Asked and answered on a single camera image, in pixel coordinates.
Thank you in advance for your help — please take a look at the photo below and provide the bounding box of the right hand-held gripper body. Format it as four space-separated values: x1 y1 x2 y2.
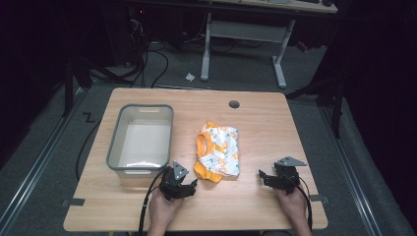
264 155 308 196

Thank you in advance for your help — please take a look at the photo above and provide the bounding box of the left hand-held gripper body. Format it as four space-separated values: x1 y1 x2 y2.
158 159 195 202

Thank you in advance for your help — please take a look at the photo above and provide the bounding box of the person's right hand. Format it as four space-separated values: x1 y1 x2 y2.
274 184 310 228

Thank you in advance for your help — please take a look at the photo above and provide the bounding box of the grey tape piece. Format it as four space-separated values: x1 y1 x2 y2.
309 194 330 205
61 198 86 207

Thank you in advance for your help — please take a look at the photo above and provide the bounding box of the folded orange and white garment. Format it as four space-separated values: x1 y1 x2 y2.
193 121 241 184

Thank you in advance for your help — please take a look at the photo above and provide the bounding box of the white bin with grey rim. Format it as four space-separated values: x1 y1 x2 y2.
105 103 174 180

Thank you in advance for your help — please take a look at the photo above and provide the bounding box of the black metal stand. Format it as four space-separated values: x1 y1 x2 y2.
61 57 96 118
284 64 346 140

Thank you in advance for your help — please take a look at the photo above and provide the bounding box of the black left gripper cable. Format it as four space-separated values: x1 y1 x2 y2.
138 167 169 236

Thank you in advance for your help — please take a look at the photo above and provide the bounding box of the metal floor rail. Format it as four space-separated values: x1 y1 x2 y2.
0 87 87 232
318 103 384 236

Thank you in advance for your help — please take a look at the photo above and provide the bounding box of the black floor cable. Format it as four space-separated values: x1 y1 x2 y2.
75 119 103 182

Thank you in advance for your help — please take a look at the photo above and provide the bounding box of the bundle of black cables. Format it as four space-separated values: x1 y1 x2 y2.
121 13 170 89

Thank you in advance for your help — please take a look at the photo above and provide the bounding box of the grey desk frame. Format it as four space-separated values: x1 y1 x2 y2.
200 0 338 89

